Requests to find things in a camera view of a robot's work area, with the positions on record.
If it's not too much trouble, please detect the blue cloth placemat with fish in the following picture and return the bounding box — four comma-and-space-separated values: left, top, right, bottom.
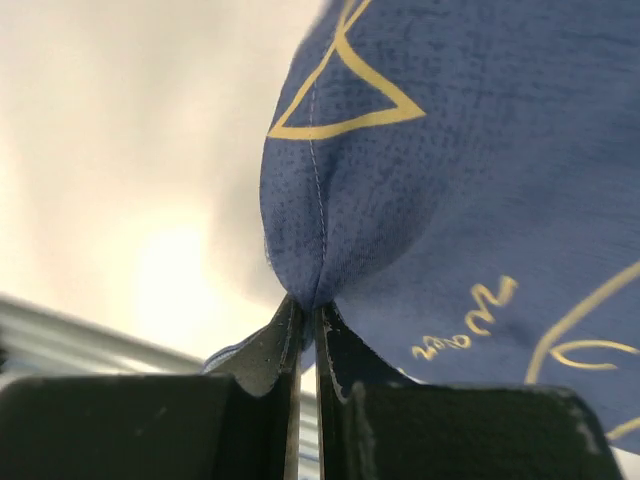
202, 0, 640, 456

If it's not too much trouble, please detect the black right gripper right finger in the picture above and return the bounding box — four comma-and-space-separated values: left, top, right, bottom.
314, 305, 622, 480

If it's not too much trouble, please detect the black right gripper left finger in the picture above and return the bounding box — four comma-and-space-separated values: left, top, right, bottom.
1, 299, 302, 479

